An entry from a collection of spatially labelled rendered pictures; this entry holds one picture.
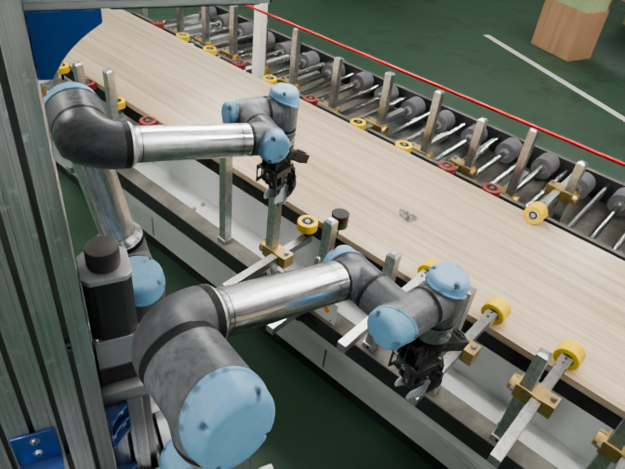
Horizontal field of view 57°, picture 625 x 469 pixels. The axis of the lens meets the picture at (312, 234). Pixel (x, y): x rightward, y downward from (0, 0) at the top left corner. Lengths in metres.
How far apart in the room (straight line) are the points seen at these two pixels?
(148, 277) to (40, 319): 0.50
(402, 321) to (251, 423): 0.34
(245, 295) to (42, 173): 0.32
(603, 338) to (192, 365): 1.63
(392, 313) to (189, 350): 0.37
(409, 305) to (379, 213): 1.36
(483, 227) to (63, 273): 1.79
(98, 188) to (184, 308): 0.66
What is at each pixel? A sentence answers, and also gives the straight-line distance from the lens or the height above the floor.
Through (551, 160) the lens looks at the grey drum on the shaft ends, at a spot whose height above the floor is 0.85.
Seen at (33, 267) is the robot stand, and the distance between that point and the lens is 0.91.
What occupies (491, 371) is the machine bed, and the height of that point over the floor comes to 0.72.
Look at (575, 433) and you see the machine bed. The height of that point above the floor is 0.69.
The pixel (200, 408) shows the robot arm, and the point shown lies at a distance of 0.70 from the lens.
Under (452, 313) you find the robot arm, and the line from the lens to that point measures 1.05.
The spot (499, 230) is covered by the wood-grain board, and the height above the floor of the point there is 0.90.
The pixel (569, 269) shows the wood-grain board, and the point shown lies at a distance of 2.36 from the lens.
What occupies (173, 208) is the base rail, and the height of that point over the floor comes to 0.70.
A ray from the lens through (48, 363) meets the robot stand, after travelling 1.06.
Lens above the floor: 2.24
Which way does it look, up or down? 39 degrees down
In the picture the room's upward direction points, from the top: 8 degrees clockwise
